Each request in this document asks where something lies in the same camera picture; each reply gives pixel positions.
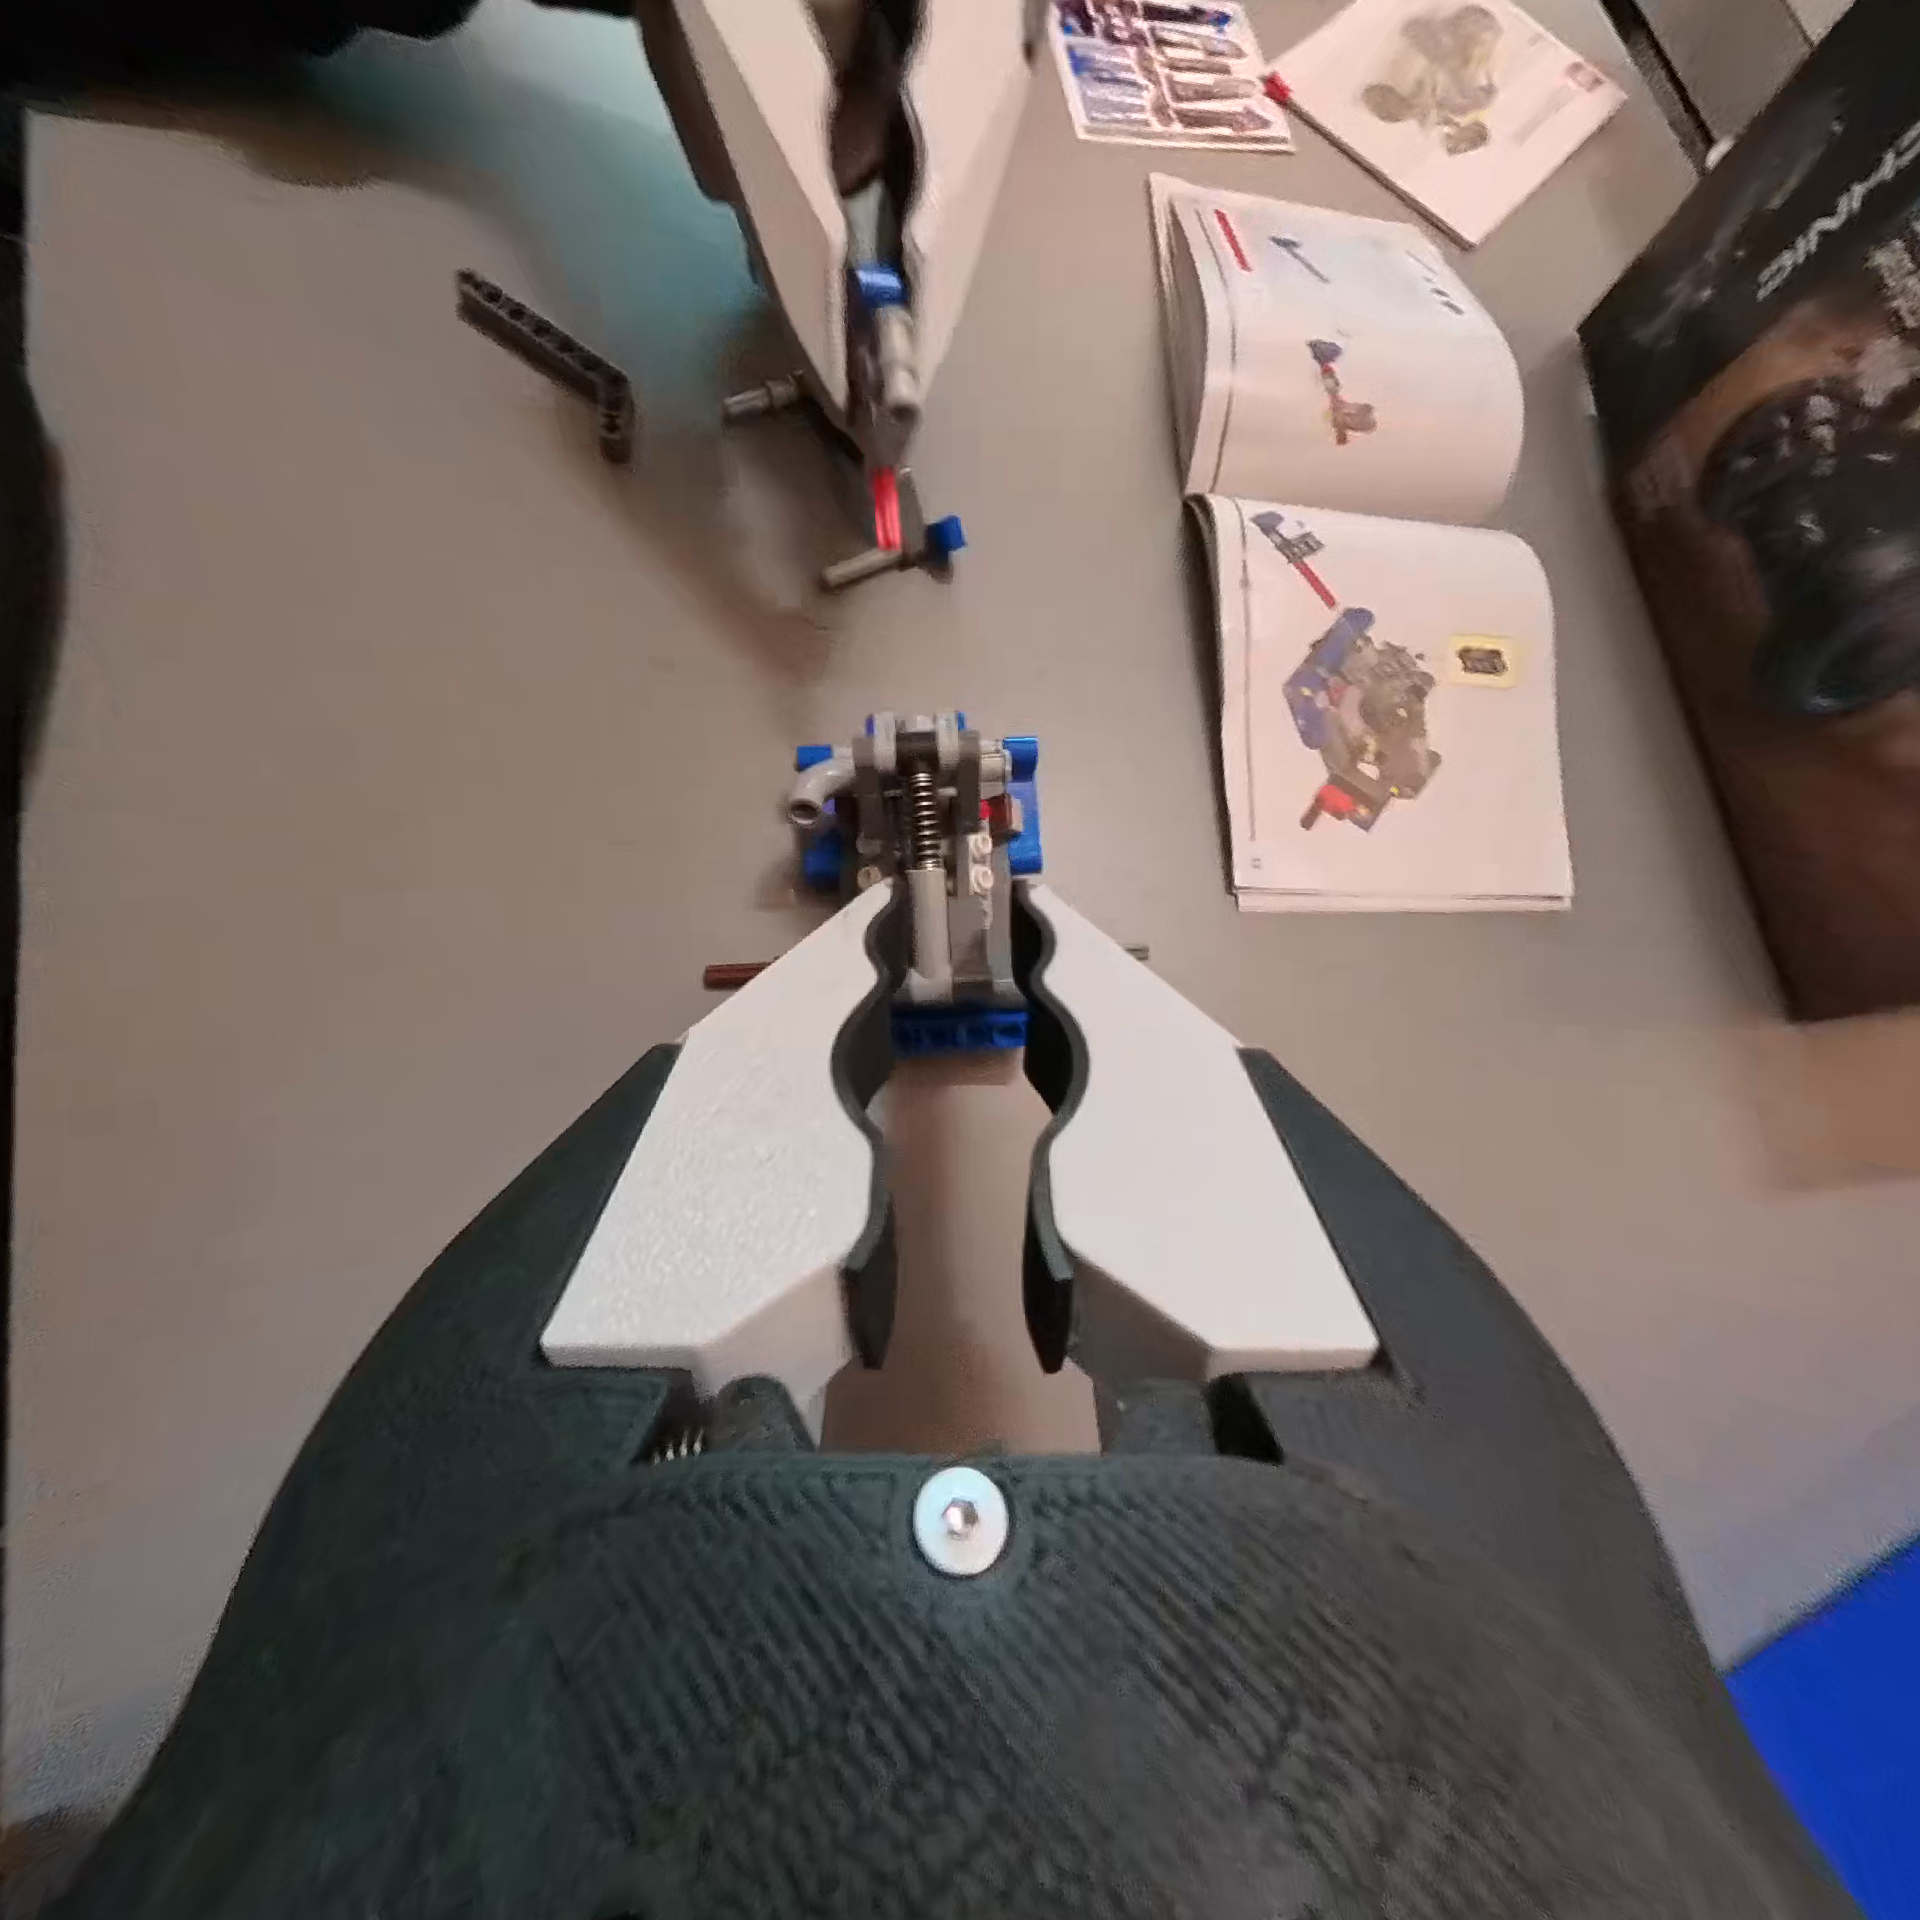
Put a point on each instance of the person's black clothed torso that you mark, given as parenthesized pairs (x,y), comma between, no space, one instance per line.
(23,452)

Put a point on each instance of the grey blue lego axle assembly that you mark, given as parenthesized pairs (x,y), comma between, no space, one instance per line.
(898,376)

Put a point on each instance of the open lego instruction booklet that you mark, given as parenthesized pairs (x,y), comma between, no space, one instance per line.
(1350,389)

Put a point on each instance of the black angled lego beam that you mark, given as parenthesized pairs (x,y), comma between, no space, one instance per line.
(524,324)

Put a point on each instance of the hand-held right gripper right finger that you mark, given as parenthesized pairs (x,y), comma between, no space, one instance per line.
(1200,1200)

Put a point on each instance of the black lego set box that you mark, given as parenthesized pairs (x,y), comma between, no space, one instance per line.
(1771,525)

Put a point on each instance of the lego sticker sheet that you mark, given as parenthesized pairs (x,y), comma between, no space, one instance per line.
(1171,76)

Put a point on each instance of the grey lego pin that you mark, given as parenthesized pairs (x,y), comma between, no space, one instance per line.
(758,399)

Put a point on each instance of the person's left forearm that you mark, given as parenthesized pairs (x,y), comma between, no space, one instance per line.
(181,31)

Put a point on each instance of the closed white lego booklet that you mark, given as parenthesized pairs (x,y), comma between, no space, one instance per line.
(1442,106)

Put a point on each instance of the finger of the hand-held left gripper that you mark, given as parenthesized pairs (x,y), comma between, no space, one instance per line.
(751,119)
(974,119)

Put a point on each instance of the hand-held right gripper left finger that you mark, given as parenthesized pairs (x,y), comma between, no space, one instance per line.
(722,1184)

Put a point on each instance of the blue plastic bin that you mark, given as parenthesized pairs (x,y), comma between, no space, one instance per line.
(1846,1771)

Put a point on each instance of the blue grey lego chassis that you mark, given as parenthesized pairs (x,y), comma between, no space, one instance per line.
(902,750)

